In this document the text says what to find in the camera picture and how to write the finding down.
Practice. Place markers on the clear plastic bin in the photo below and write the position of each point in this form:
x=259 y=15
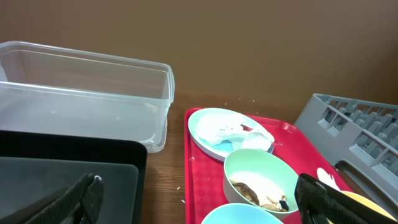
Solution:
x=54 y=90

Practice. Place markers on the food leftovers with rice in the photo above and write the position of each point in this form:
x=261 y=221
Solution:
x=268 y=196

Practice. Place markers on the light blue plate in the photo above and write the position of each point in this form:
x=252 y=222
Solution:
x=219 y=152

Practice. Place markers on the black tray bin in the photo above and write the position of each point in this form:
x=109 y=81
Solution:
x=34 y=166

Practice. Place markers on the green bowl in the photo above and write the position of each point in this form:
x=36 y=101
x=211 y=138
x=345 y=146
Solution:
x=254 y=167

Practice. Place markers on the grey dishwasher rack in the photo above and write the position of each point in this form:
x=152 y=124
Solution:
x=361 y=137

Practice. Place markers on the white napkin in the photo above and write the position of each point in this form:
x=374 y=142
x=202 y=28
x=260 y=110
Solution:
x=216 y=128

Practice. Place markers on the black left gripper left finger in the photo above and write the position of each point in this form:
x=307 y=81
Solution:
x=80 y=204

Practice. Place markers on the red snack wrapper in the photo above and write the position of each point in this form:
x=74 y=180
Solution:
x=246 y=128

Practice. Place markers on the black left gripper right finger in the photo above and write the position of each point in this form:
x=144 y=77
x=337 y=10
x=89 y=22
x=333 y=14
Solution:
x=319 y=203

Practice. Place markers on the yellow cup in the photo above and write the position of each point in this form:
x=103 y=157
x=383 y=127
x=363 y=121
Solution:
x=368 y=203

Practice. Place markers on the light blue bowl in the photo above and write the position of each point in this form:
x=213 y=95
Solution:
x=239 y=213

